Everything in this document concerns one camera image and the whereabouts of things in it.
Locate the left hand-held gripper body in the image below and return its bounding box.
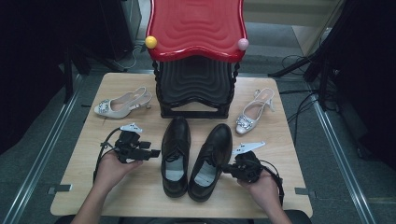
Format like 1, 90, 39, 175
113, 122, 145, 164

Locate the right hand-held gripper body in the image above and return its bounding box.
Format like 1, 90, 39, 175
231, 141, 267, 185

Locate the black leather shoe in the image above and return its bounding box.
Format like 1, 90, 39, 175
187, 122, 233, 203
160, 116, 191, 199

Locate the white heeled shoe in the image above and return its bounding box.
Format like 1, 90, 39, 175
234, 87, 276, 135
93, 86, 153, 119

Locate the red and black shoe rack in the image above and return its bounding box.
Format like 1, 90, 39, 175
144, 0, 250, 119

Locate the person's right hand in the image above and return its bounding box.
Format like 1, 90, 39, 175
237, 169, 283, 208

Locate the person's left hand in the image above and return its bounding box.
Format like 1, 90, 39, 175
92, 150, 144, 195

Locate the grey tape tab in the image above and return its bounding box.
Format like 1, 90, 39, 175
294, 187, 317, 199
47, 184, 73, 196

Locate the black metal stand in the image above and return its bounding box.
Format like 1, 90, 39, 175
62, 43, 94, 105

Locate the black tripod stand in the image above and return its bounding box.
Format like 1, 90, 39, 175
268, 0, 356, 110

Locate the black cabinet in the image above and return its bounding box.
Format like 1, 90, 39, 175
66, 0, 143, 62

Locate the dark curtain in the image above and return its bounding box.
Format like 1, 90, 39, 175
323, 0, 396, 171
0, 0, 68, 155

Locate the beige wooden board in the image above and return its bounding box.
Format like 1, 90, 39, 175
290, 0, 347, 58

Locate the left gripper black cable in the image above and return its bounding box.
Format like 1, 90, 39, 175
92, 127, 122, 184

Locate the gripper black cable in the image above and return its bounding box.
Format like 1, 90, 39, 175
258, 159, 286, 208
92, 127, 122, 184

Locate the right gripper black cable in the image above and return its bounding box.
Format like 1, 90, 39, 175
258, 159, 286, 208

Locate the thin black floor cable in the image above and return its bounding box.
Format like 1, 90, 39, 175
286, 92, 321, 147

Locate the white floor cable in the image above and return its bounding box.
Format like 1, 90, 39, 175
113, 46, 141, 71

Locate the metal floor rail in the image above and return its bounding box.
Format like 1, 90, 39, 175
311, 99, 377, 224
0, 74, 83, 224

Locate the thick black floor cable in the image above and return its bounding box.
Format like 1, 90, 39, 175
278, 89, 320, 95

